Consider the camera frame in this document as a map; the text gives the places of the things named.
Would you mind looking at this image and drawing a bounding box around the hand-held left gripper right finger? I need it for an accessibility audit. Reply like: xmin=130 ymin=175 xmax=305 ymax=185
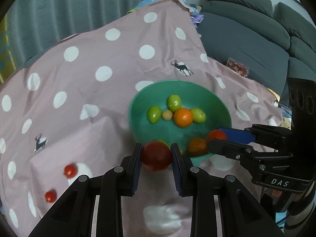
xmin=170 ymin=143 xmax=284 ymax=237

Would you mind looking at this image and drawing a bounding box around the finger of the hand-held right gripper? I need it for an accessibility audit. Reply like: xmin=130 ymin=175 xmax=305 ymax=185
xmin=217 ymin=125 xmax=294 ymax=153
xmin=207 ymin=138 xmax=293 ymax=168

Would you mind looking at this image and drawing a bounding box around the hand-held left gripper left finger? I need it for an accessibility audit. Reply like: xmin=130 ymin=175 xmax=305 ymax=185
xmin=28 ymin=143 xmax=143 ymax=237

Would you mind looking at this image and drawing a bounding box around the red tomato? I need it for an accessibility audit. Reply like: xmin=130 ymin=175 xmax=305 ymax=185
xmin=206 ymin=130 xmax=228 ymax=145
xmin=64 ymin=163 xmax=77 ymax=178
xmin=141 ymin=141 xmax=172 ymax=173
xmin=45 ymin=190 xmax=57 ymax=203

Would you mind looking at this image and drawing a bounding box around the orange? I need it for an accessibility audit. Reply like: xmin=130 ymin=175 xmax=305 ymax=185
xmin=188 ymin=138 xmax=208 ymax=156
xmin=173 ymin=108 xmax=193 ymax=128

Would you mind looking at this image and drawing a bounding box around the green plastic basin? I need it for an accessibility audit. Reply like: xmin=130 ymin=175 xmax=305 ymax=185
xmin=128 ymin=80 xmax=232 ymax=166

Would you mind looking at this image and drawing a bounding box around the colourful printed sheet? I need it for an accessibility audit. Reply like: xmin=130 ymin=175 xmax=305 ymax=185
xmin=270 ymin=89 xmax=294 ymax=130

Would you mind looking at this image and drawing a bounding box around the grey sofa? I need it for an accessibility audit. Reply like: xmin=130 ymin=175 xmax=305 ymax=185
xmin=196 ymin=0 xmax=316 ymax=109

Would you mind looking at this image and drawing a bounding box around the pink polka dot blanket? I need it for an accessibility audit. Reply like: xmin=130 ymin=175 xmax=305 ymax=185
xmin=0 ymin=0 xmax=292 ymax=237

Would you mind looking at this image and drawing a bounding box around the purple cloth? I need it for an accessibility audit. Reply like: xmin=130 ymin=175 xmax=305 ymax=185
xmin=189 ymin=4 xmax=205 ymax=29

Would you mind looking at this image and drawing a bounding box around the blue printed cloth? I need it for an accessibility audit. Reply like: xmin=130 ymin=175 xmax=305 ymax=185
xmin=127 ymin=0 xmax=190 ymax=14

